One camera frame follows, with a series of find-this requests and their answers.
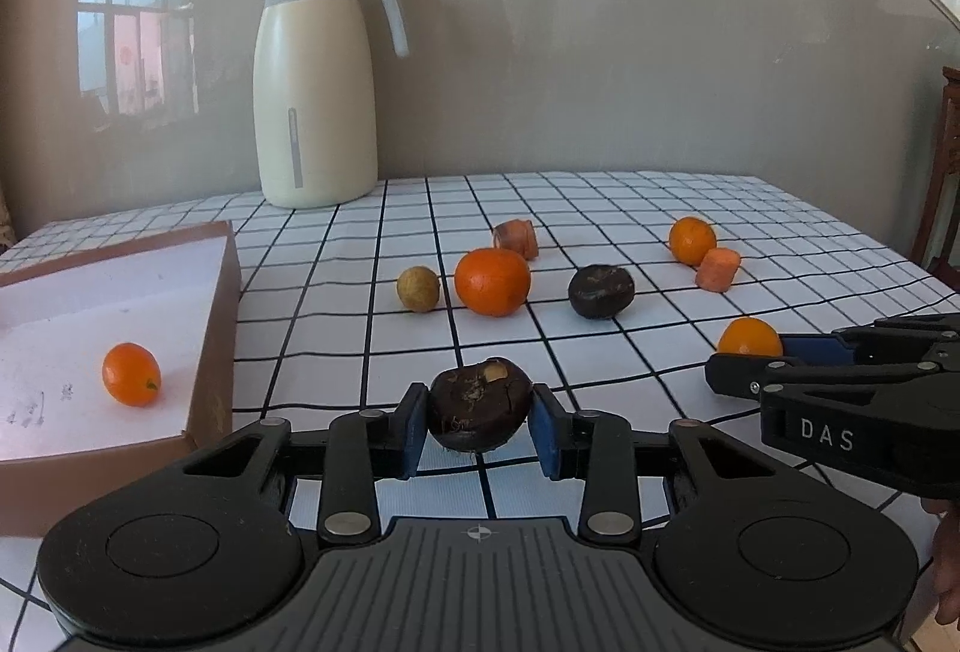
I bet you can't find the rough orange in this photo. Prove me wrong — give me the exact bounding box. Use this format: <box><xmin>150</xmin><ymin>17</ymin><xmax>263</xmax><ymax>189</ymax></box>
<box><xmin>667</xmin><ymin>217</ymin><xmax>718</xmax><ymax>267</ymax></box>

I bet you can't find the cream grey thermos jug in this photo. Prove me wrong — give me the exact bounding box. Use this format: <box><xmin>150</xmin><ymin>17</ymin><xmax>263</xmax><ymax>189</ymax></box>
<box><xmin>252</xmin><ymin>0</ymin><xmax>409</xmax><ymax>210</ymax></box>

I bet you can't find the brown cardboard box tray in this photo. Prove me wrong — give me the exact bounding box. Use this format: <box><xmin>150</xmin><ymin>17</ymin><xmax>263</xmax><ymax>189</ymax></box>
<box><xmin>2</xmin><ymin>221</ymin><xmax>241</xmax><ymax>537</ymax></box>

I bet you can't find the checkered white tablecloth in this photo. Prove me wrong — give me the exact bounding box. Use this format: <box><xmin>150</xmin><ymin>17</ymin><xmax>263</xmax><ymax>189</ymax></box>
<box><xmin>2</xmin><ymin>173</ymin><xmax>958</xmax><ymax>650</ymax></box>

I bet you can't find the wooden chair at right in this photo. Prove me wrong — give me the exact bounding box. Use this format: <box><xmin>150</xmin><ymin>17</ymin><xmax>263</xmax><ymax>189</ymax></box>
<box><xmin>910</xmin><ymin>65</ymin><xmax>960</xmax><ymax>292</ymax></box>

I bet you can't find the carrot chunk back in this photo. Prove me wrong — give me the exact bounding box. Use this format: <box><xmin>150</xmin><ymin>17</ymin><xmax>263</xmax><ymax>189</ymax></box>
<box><xmin>493</xmin><ymin>218</ymin><xmax>539</xmax><ymax>260</ymax></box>

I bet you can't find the small kumquat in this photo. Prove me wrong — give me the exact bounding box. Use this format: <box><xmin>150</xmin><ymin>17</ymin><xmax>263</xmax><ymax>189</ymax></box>
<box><xmin>101</xmin><ymin>342</ymin><xmax>163</xmax><ymax>407</ymax></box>

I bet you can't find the dark chestnut cracked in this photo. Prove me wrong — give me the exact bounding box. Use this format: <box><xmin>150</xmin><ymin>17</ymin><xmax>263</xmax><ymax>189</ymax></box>
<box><xmin>425</xmin><ymin>356</ymin><xmax>534</xmax><ymax>452</ymax></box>

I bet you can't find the dark chestnut centre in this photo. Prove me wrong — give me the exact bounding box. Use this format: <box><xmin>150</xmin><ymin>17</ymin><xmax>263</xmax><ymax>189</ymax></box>
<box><xmin>568</xmin><ymin>264</ymin><xmax>636</xmax><ymax>319</ymax></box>

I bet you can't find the small brown longan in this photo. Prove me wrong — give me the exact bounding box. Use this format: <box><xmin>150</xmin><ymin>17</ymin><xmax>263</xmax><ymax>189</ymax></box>
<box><xmin>395</xmin><ymin>265</ymin><xmax>441</xmax><ymax>313</ymax></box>

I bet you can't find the large orange tangerine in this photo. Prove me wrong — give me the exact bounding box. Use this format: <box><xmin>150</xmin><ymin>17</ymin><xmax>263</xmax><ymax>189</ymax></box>
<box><xmin>454</xmin><ymin>248</ymin><xmax>532</xmax><ymax>317</ymax></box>

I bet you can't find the operator hand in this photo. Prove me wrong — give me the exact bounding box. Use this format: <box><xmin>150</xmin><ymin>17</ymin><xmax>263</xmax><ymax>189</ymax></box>
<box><xmin>921</xmin><ymin>499</ymin><xmax>960</xmax><ymax>626</ymax></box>

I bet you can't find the carrot chunk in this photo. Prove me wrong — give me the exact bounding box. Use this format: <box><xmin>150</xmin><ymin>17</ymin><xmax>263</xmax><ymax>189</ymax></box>
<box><xmin>493</xmin><ymin>218</ymin><xmax>539</xmax><ymax>260</ymax></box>
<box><xmin>695</xmin><ymin>248</ymin><xmax>742</xmax><ymax>293</ymax></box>

